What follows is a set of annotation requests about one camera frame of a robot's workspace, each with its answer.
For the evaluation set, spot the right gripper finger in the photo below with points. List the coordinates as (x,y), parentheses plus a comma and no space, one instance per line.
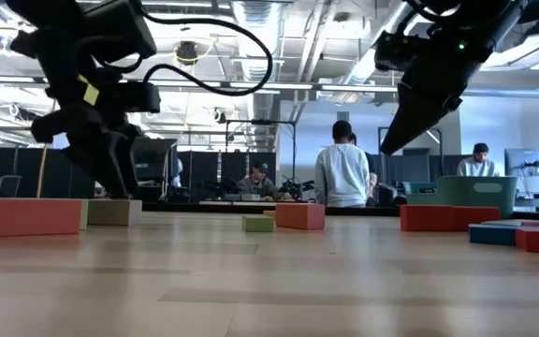
(431,114)
(403,117)

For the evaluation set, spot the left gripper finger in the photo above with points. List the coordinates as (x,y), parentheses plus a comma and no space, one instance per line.
(94,164)
(125,168)

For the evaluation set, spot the large beige block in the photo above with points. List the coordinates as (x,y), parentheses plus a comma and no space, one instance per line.
(115,213)

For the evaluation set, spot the large green block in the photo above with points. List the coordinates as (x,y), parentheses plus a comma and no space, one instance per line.
(84,215)

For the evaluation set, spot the large red block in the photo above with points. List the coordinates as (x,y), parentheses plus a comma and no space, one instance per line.
(300,216)
(33,217)

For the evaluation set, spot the medium blue block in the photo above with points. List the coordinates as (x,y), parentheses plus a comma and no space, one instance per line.
(491,235)

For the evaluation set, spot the medium green block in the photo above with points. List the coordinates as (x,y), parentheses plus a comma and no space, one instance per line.
(257,223)

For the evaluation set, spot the black background robot arm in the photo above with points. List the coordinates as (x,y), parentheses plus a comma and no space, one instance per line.
(295,189)
(218,186)

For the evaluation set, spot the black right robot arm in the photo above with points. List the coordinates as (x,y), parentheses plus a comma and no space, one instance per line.
(485,23)

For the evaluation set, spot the white building column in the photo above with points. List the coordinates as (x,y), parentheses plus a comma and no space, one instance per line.
(61,142)

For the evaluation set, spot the large black monitor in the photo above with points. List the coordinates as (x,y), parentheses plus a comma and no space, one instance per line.
(157,161)

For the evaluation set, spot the person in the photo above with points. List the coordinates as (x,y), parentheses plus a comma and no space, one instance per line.
(477,166)
(373,173)
(342,173)
(256,185)

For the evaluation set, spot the grey ceiling pipe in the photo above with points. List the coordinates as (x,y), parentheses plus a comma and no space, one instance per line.
(508,93)

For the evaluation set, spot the green plastic bin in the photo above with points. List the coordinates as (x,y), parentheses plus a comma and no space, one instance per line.
(470,192)

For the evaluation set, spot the grey office chair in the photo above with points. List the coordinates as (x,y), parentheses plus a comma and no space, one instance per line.
(8,186)

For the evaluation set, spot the black ceiling spotlight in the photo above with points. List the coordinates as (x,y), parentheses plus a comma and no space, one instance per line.
(220,117)

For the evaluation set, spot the black round ceiling device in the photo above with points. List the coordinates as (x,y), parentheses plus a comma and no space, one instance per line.
(186,50)

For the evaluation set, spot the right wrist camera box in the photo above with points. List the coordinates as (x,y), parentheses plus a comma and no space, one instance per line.
(396,50)

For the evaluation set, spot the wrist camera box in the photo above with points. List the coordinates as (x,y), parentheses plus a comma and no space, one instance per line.
(136,97)
(396,50)

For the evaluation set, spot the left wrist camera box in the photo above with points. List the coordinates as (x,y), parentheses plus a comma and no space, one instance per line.
(136,97)

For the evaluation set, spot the silver round ceiling duct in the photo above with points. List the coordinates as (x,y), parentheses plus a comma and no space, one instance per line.
(391,16)
(256,33)

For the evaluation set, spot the black table frame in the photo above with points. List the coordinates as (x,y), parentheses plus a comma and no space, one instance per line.
(190,207)

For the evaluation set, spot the black tube frame stand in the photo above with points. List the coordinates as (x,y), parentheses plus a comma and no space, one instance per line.
(260,122)

